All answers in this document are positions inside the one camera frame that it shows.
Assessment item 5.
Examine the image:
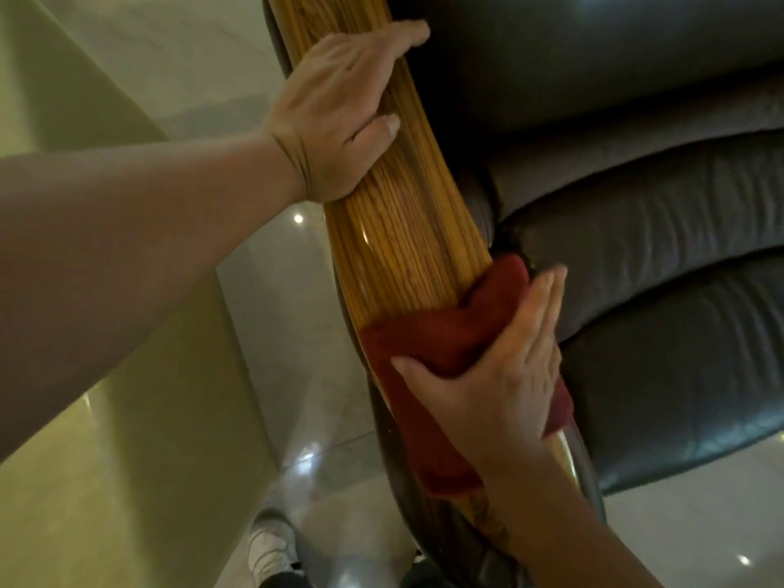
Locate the person's right hand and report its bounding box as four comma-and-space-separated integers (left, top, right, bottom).
390, 265, 569, 479

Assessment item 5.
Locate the person's left hand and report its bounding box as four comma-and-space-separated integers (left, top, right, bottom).
261, 19, 432, 205

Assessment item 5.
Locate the red cleaning cloth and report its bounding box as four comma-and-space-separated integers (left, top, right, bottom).
359, 252, 577, 499

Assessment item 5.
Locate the wooden sofa armrest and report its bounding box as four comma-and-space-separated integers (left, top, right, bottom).
266, 0, 584, 561

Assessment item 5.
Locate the dark leather sofa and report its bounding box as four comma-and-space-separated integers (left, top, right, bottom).
261, 0, 784, 588

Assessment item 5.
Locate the white shoe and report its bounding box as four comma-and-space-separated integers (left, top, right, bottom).
246, 509, 300, 584

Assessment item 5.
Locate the black trouser leg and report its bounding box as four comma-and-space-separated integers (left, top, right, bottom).
256, 559, 309, 588

